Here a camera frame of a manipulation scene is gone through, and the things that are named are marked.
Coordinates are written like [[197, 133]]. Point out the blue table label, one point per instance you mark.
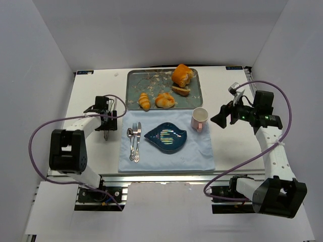
[[85, 72], [234, 68]]

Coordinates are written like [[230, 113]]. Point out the large orange bread loaf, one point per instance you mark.
[[182, 75]]

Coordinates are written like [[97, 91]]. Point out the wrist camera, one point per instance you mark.
[[111, 104], [236, 92]]

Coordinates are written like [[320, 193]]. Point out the light blue placemat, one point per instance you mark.
[[195, 155]]

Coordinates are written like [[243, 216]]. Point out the brown bread slice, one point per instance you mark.
[[181, 91]]

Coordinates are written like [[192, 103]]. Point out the round golden bread roll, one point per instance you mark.
[[165, 100]]

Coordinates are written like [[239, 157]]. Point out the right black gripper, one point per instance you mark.
[[225, 114]]

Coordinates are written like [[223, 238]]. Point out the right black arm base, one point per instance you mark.
[[227, 200]]

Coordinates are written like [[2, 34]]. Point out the silver spoon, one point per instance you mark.
[[130, 135]]

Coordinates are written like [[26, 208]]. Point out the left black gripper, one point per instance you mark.
[[107, 125]]

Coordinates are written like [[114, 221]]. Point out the right blue table label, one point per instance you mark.
[[234, 68]]

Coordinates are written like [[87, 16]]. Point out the floral metal tray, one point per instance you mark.
[[156, 81]]

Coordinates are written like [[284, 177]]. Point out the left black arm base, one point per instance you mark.
[[88, 200]]

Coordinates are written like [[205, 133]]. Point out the silver fork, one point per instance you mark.
[[135, 141]]

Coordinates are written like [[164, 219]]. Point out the left blue table label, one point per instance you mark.
[[85, 72]]

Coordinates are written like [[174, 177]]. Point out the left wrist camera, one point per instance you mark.
[[111, 104]]

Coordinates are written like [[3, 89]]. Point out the metal serving tongs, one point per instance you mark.
[[106, 135]]

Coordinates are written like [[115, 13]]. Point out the dark blue leaf plate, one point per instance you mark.
[[167, 137]]

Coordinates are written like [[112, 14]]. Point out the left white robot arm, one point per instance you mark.
[[68, 152]]

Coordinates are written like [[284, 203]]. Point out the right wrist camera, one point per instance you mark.
[[236, 92]]

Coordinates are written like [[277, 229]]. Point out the pink mug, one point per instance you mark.
[[199, 118]]

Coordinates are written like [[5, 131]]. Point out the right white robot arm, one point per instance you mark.
[[280, 194]]

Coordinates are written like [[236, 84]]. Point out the small striped croissant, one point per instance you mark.
[[144, 101]]

